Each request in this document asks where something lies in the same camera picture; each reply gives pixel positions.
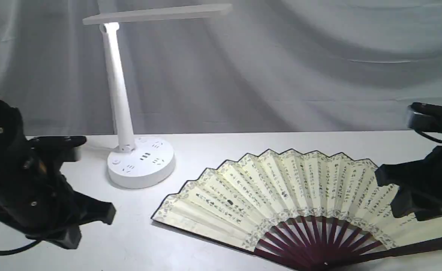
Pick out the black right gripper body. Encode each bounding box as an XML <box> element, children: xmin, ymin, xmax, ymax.
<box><xmin>390</xmin><ymin>145</ymin><xmax>442</xmax><ymax>221</ymax></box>

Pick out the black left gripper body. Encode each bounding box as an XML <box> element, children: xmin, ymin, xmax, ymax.
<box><xmin>0</xmin><ymin>100</ymin><xmax>116</xmax><ymax>250</ymax></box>

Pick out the cream paper folding fan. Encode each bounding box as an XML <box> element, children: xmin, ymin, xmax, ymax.
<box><xmin>151</xmin><ymin>149</ymin><xmax>442</xmax><ymax>271</ymax></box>

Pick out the white desk lamp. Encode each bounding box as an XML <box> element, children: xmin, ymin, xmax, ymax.
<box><xmin>82</xmin><ymin>3</ymin><xmax>232</xmax><ymax>189</ymax></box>

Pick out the grey fabric backdrop curtain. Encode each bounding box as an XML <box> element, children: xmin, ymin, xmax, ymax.
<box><xmin>0</xmin><ymin>0</ymin><xmax>442</xmax><ymax>136</ymax></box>

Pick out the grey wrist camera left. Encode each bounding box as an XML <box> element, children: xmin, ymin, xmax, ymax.
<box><xmin>28</xmin><ymin>136</ymin><xmax>87</xmax><ymax>163</ymax></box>

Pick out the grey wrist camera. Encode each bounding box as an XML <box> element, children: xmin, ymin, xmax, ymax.
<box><xmin>406</xmin><ymin>102</ymin><xmax>442</xmax><ymax>144</ymax></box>
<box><xmin>28</xmin><ymin>136</ymin><xmax>87</xmax><ymax>163</ymax></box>

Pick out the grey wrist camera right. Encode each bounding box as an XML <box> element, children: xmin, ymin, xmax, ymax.
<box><xmin>406</xmin><ymin>102</ymin><xmax>442</xmax><ymax>144</ymax></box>

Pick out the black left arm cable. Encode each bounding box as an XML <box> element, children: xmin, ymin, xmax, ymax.
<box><xmin>0</xmin><ymin>237</ymin><xmax>44</xmax><ymax>256</ymax></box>

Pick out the thin white power cable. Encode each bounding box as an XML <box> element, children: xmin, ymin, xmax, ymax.
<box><xmin>82</xmin><ymin>143</ymin><xmax>114</xmax><ymax>152</ymax></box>

